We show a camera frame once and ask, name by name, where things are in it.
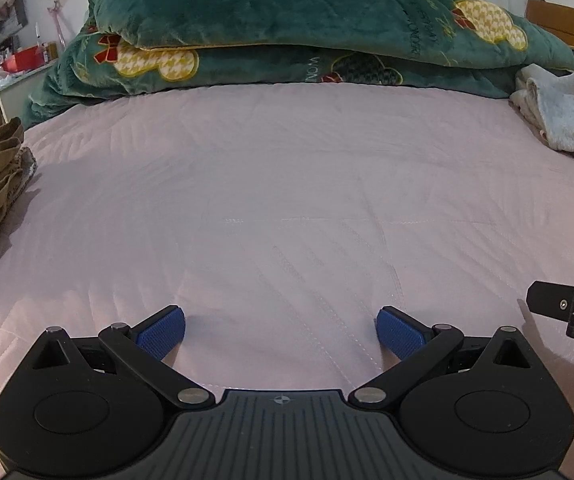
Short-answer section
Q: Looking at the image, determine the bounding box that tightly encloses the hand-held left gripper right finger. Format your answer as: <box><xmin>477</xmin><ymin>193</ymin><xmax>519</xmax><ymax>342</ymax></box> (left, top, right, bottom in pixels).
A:
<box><xmin>349</xmin><ymin>306</ymin><xmax>542</xmax><ymax>410</ymax></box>

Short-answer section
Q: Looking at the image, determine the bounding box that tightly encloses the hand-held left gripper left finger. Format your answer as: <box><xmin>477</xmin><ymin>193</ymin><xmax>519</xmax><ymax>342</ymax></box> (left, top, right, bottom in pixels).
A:
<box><xmin>26</xmin><ymin>305</ymin><xmax>216</xmax><ymax>410</ymax></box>

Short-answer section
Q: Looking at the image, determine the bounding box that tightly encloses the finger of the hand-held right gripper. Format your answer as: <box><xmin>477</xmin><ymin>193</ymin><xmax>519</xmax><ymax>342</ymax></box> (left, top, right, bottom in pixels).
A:
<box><xmin>526</xmin><ymin>280</ymin><xmax>574</xmax><ymax>345</ymax></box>

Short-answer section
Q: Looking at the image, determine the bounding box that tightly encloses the grey garment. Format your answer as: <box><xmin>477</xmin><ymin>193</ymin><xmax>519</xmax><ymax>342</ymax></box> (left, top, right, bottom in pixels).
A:
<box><xmin>509</xmin><ymin>40</ymin><xmax>574</xmax><ymax>182</ymax></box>

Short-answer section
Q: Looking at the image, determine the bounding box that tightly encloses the wooden headboard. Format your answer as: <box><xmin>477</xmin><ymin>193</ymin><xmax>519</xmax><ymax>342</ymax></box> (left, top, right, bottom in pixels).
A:
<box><xmin>524</xmin><ymin>0</ymin><xmax>574</xmax><ymax>55</ymax></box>

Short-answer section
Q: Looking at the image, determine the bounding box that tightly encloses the red container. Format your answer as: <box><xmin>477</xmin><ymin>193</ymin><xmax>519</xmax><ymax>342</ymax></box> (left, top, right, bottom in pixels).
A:
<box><xmin>0</xmin><ymin>45</ymin><xmax>42</xmax><ymax>74</ymax></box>

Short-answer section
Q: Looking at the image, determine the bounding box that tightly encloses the green printed blanket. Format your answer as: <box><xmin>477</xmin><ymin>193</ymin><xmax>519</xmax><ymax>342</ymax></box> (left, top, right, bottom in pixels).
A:
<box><xmin>21</xmin><ymin>0</ymin><xmax>574</xmax><ymax>131</ymax></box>

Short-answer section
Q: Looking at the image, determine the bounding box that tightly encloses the pink toy wand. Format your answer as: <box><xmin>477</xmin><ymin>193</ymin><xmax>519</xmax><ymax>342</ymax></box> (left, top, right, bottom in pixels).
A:
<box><xmin>47</xmin><ymin>1</ymin><xmax>68</xmax><ymax>50</ymax></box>

